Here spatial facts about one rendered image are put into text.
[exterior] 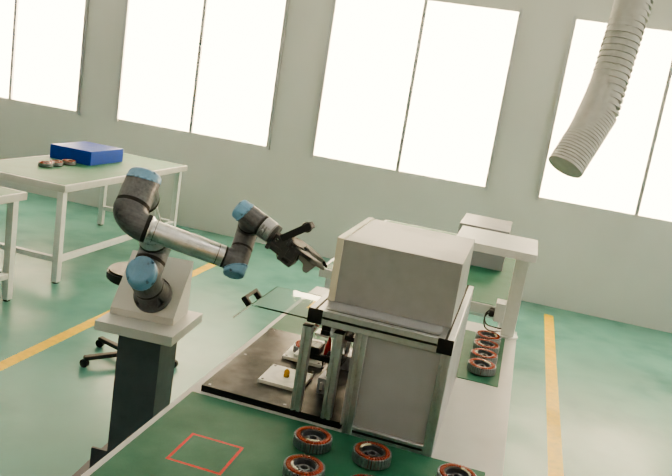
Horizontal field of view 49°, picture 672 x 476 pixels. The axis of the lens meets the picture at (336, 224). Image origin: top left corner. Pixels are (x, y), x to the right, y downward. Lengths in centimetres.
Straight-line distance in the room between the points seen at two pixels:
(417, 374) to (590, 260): 503
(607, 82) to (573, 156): 36
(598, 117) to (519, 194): 370
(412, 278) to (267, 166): 534
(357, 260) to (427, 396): 45
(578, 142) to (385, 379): 154
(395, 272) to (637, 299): 516
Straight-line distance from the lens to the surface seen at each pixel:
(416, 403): 224
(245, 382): 250
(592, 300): 721
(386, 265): 224
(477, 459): 235
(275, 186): 746
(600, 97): 341
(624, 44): 348
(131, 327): 293
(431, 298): 224
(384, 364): 222
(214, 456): 211
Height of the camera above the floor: 180
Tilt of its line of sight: 11 degrees down
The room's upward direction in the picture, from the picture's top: 9 degrees clockwise
